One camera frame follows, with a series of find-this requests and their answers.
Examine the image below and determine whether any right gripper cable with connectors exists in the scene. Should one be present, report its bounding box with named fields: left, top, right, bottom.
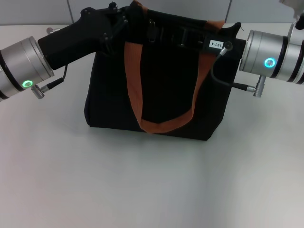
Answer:
left=210, top=40, right=266, bottom=97

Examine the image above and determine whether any silver zipper pull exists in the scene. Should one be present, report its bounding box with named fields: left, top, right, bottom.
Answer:
left=148, top=19, right=158, bottom=43

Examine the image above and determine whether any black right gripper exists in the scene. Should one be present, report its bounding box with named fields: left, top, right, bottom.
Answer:
left=161, top=25, right=247, bottom=59

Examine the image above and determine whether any gripper cable with connectors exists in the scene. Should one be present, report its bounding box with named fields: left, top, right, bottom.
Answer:
left=210, top=40, right=266, bottom=97
left=30, top=27, right=69, bottom=99

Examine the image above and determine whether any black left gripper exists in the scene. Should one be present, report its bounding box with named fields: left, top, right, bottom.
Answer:
left=38, top=2, right=131, bottom=71

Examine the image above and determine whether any black bag with orange handles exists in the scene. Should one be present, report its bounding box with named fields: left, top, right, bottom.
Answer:
left=85, top=0, right=247, bottom=141

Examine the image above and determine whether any left gripper cable with connectors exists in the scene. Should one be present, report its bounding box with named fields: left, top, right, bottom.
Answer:
left=30, top=27, right=69, bottom=99

